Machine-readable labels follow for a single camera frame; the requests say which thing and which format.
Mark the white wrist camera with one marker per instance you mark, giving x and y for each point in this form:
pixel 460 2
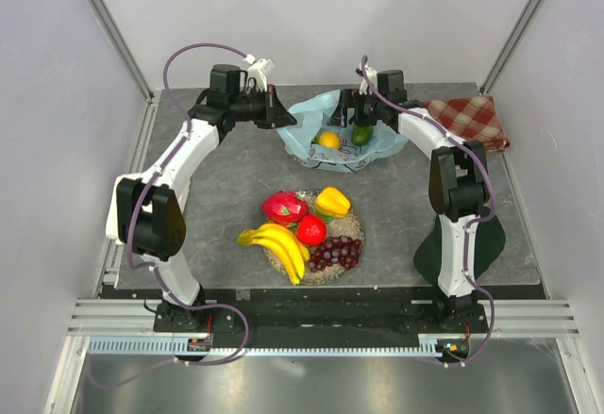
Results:
pixel 257 72
pixel 369 80

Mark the light blue cable duct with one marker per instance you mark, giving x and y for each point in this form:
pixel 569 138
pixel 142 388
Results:
pixel 184 346

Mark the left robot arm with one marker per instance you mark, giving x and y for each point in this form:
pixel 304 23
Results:
pixel 146 210

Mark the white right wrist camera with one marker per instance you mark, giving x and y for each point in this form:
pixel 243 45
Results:
pixel 369 80

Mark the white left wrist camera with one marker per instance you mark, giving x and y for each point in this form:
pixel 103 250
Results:
pixel 257 72

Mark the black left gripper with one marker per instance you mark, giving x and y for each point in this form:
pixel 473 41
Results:
pixel 276 115

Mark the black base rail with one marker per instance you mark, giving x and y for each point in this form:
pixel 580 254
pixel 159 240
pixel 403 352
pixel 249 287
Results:
pixel 314 316

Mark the dark green baseball cap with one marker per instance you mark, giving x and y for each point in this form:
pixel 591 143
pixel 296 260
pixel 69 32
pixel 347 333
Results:
pixel 488 244

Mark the red checkered cloth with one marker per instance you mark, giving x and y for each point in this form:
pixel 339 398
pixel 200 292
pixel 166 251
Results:
pixel 472 118

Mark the dark purple fake grapes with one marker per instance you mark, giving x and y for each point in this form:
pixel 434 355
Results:
pixel 339 251

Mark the orange yellow fake mango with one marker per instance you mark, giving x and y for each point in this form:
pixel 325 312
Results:
pixel 361 135

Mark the yellow fake banana bunch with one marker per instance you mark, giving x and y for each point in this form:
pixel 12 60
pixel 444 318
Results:
pixel 281 241

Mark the red fake tomato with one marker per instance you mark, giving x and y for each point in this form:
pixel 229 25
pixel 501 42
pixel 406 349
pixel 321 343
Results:
pixel 311 231

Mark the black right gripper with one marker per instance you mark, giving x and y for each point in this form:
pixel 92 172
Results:
pixel 350 99

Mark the red fake dragon fruit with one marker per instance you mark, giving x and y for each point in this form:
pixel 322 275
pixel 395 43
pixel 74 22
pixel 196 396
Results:
pixel 285 208

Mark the light blue plastic bag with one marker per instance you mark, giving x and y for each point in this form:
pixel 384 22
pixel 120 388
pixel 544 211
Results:
pixel 301 140

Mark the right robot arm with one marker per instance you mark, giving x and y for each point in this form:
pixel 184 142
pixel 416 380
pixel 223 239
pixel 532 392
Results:
pixel 460 190

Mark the yellow fake lemon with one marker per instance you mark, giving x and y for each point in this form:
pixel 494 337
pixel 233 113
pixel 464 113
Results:
pixel 329 139

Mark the yellow fake bell pepper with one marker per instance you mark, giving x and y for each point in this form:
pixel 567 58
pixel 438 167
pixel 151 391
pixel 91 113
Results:
pixel 332 203

